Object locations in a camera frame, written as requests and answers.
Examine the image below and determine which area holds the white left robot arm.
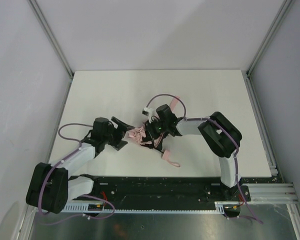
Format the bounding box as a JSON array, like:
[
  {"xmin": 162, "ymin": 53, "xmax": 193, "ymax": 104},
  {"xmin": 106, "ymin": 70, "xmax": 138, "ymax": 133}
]
[{"xmin": 25, "ymin": 117, "xmax": 134, "ymax": 214}]

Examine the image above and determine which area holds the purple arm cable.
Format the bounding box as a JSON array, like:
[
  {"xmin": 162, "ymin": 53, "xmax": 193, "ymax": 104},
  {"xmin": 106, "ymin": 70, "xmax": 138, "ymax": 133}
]
[
  {"xmin": 37, "ymin": 123, "xmax": 95, "ymax": 216},
  {"xmin": 146, "ymin": 93, "xmax": 241, "ymax": 196}
]

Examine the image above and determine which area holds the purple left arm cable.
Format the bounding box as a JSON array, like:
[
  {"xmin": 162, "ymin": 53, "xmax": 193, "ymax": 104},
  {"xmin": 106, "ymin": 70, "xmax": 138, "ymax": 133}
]
[{"xmin": 37, "ymin": 123, "xmax": 95, "ymax": 216}]

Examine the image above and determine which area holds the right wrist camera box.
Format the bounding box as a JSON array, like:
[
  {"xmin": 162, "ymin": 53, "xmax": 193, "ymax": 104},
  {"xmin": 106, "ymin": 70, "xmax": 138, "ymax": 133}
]
[{"xmin": 141, "ymin": 107, "xmax": 156, "ymax": 119}]

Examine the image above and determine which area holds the black mounting base plate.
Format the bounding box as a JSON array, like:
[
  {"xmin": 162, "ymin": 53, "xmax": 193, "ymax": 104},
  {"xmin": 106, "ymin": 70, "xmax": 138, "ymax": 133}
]
[{"xmin": 89, "ymin": 176, "xmax": 251, "ymax": 208}]

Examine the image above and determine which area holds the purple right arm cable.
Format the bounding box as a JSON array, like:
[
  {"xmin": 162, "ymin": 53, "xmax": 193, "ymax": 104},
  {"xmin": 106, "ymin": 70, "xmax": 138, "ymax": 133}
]
[{"xmin": 146, "ymin": 93, "xmax": 241, "ymax": 196}]

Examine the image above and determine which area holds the pink umbrella with black lining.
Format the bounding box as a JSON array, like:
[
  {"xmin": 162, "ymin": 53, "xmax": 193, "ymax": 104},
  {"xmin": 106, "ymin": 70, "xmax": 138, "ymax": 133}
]
[{"xmin": 127, "ymin": 93, "xmax": 186, "ymax": 168}]

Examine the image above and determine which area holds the white slotted cable duct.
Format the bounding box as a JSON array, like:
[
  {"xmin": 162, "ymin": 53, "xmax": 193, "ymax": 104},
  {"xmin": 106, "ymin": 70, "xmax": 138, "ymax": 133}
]
[{"xmin": 61, "ymin": 201, "xmax": 240, "ymax": 215}]

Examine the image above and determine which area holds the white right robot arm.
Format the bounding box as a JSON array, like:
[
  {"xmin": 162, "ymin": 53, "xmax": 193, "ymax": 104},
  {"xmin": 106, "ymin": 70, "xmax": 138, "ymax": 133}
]
[{"xmin": 142, "ymin": 104, "xmax": 243, "ymax": 188}]

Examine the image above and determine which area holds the aluminium frame post left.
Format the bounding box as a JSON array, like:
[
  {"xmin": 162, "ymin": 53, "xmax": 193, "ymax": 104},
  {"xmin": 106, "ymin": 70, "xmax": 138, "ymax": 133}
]
[{"xmin": 27, "ymin": 0, "xmax": 74, "ymax": 80}]

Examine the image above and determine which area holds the aluminium side rail right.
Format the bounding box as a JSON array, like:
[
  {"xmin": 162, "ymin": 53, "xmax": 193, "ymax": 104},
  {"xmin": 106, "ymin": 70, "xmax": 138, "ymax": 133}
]
[{"xmin": 242, "ymin": 71, "xmax": 279, "ymax": 176}]

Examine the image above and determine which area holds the aluminium frame post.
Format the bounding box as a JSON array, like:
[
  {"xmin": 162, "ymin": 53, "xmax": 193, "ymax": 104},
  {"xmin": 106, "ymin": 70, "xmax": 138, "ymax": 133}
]
[
  {"xmin": 246, "ymin": 0, "xmax": 296, "ymax": 76},
  {"xmin": 27, "ymin": 0, "xmax": 74, "ymax": 80}
]

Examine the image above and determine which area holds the aluminium frame post right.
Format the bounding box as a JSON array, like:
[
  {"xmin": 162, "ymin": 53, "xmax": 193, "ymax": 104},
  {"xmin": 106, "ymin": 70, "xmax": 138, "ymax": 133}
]
[{"xmin": 246, "ymin": 0, "xmax": 296, "ymax": 76}]

